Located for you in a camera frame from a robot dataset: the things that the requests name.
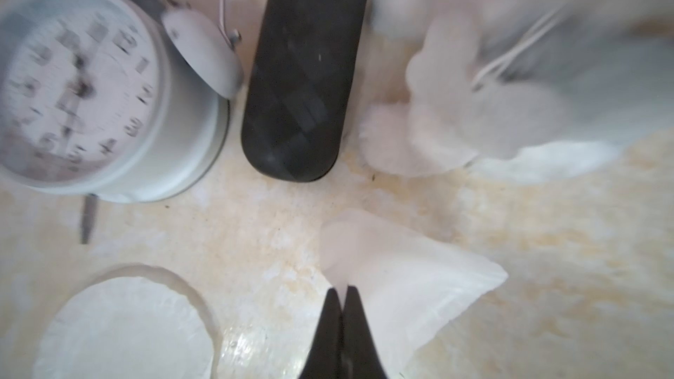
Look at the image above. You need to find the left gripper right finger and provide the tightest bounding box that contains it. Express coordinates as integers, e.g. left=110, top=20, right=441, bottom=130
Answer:
left=341, top=286, right=387, bottom=379

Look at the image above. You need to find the grey husky plush toy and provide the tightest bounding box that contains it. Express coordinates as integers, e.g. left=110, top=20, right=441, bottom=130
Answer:
left=359, top=0, right=673, bottom=184

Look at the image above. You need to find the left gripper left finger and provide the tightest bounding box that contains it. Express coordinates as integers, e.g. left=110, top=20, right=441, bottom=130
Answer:
left=298, top=289, right=342, bottom=379

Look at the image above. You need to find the round leak-proof paper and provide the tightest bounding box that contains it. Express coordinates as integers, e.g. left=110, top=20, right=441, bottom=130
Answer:
left=319, top=210, right=508, bottom=377
left=32, top=264, right=219, bottom=378

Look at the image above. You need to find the white alarm clock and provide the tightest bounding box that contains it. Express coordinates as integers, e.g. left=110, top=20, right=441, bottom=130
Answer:
left=1, top=0, right=244, bottom=243

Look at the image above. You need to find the black glasses case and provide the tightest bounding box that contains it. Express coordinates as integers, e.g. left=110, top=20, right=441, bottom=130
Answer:
left=240, top=0, right=367, bottom=182

